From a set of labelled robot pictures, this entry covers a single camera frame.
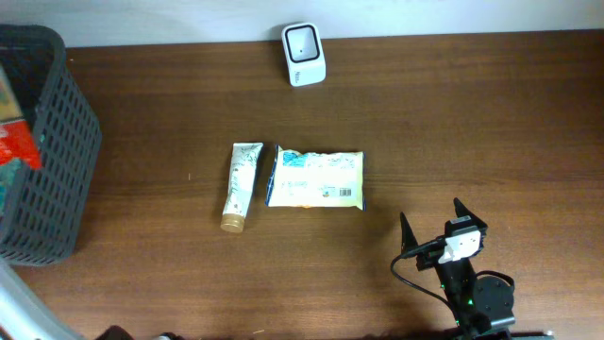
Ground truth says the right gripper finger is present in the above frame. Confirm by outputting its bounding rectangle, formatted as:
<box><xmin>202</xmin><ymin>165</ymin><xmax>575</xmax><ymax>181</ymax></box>
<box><xmin>400</xmin><ymin>212</ymin><xmax>418</xmax><ymax>255</ymax></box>
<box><xmin>453</xmin><ymin>197</ymin><xmax>488</xmax><ymax>230</ymax></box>

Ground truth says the white cosmetic tube gold cap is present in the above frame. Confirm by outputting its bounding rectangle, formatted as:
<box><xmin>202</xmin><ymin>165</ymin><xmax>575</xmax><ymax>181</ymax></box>
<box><xmin>220</xmin><ymin>143</ymin><xmax>263</xmax><ymax>233</ymax></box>

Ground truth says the red spaghetti packet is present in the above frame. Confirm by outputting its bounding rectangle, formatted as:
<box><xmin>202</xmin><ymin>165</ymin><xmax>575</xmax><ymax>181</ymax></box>
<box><xmin>0</xmin><ymin>69</ymin><xmax>42</xmax><ymax>169</ymax></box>

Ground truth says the light teal snack pouch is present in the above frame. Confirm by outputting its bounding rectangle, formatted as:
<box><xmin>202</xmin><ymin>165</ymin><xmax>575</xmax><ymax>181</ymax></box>
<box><xmin>0</xmin><ymin>159</ymin><xmax>24</xmax><ymax>217</ymax></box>

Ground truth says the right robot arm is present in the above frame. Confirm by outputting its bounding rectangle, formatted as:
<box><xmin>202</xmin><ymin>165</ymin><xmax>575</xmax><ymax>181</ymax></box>
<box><xmin>390</xmin><ymin>198</ymin><xmax>515</xmax><ymax>339</ymax></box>

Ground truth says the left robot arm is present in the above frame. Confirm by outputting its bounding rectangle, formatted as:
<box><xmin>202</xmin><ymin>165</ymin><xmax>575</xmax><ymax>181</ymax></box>
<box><xmin>1</xmin><ymin>260</ymin><xmax>85</xmax><ymax>340</ymax></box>

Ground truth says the grey plastic basket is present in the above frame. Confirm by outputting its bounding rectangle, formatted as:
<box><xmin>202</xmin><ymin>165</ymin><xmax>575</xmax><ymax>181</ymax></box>
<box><xmin>1</xmin><ymin>25</ymin><xmax>102</xmax><ymax>266</ymax></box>

